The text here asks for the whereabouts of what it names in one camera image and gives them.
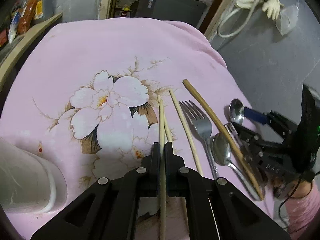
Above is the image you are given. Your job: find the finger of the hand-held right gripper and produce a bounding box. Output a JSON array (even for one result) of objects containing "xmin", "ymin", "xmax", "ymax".
[
  {"xmin": 234, "ymin": 122, "xmax": 285, "ymax": 165},
  {"xmin": 244, "ymin": 107, "xmax": 298, "ymax": 143}
]

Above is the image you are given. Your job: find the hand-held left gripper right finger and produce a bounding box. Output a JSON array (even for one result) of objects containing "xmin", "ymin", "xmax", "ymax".
[{"xmin": 165, "ymin": 142, "xmax": 292, "ymax": 240}]

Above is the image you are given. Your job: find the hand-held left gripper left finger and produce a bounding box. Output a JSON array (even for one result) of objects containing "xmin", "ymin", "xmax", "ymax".
[{"xmin": 30, "ymin": 142, "xmax": 162, "ymax": 240}]

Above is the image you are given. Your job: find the stainless steel spoon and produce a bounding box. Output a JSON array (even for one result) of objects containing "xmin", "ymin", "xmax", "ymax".
[
  {"xmin": 229, "ymin": 99, "xmax": 245, "ymax": 126},
  {"xmin": 212, "ymin": 133, "xmax": 262, "ymax": 202}
]

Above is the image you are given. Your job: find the light wooden chopstick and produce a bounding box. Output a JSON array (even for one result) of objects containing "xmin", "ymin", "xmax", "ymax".
[
  {"xmin": 159, "ymin": 99, "xmax": 167, "ymax": 240},
  {"xmin": 157, "ymin": 94, "xmax": 173, "ymax": 143},
  {"xmin": 169, "ymin": 89, "xmax": 203, "ymax": 176}
]

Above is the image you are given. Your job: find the white cup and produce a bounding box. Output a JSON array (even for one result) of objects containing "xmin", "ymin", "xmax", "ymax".
[{"xmin": 0, "ymin": 137, "xmax": 68, "ymax": 214}]

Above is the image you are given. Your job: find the person's right forearm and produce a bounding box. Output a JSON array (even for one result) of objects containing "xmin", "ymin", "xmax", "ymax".
[{"xmin": 285, "ymin": 180, "xmax": 320, "ymax": 240}]

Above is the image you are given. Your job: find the person's right hand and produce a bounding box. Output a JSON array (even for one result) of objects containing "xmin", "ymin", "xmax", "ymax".
[{"xmin": 271, "ymin": 174, "xmax": 292, "ymax": 198}]

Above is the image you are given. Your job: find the brown wooden chopstick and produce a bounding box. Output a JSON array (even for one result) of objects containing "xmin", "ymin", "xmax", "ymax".
[{"xmin": 182, "ymin": 79, "xmax": 265, "ymax": 200}]

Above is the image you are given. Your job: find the clear plastic bag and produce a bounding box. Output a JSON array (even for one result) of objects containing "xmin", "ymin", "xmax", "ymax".
[{"xmin": 275, "ymin": 1, "xmax": 300, "ymax": 36}]

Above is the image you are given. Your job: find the pink floral cloth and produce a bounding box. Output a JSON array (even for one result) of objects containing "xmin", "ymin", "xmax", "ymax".
[{"xmin": 0, "ymin": 17, "xmax": 275, "ymax": 240}]

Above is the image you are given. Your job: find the dark grey refrigerator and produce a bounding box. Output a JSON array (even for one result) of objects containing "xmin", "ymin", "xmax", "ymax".
[{"xmin": 136, "ymin": 0, "xmax": 207, "ymax": 29}]

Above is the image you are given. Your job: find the red-brown food packet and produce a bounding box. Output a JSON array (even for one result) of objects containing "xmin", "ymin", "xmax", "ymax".
[{"xmin": 18, "ymin": 0, "xmax": 40, "ymax": 33}]

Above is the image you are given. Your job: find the white and blue packet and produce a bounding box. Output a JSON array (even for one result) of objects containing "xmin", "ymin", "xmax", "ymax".
[{"xmin": 7, "ymin": 9, "xmax": 22, "ymax": 44}]

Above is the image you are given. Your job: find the black cable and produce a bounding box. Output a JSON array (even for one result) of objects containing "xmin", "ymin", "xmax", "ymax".
[{"xmin": 278, "ymin": 171, "xmax": 320, "ymax": 229}]

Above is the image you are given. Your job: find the white hose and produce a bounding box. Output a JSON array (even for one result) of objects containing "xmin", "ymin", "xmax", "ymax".
[{"xmin": 217, "ymin": 0, "xmax": 263, "ymax": 38}]

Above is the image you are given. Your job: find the wooden door frame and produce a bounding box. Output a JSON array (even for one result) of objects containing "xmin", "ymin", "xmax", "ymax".
[{"xmin": 99, "ymin": 0, "xmax": 240, "ymax": 43}]

